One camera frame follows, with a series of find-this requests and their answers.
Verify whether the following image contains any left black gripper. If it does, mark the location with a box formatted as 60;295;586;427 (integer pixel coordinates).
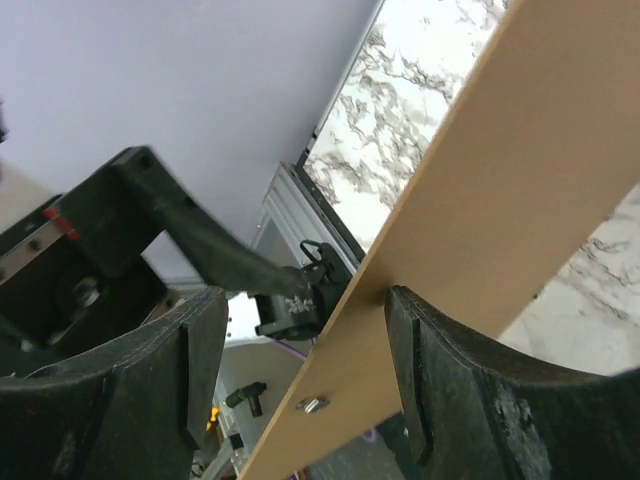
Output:
1;146;309;370

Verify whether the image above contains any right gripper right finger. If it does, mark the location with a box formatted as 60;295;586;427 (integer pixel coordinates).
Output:
384;286;639;479

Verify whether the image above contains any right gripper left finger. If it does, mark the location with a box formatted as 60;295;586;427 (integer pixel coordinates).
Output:
1;287;228;479

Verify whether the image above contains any brown cardboard backing board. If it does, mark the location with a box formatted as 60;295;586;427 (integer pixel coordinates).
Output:
242;0;639;479

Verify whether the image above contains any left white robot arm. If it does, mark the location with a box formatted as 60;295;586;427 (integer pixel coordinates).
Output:
1;146;351;376

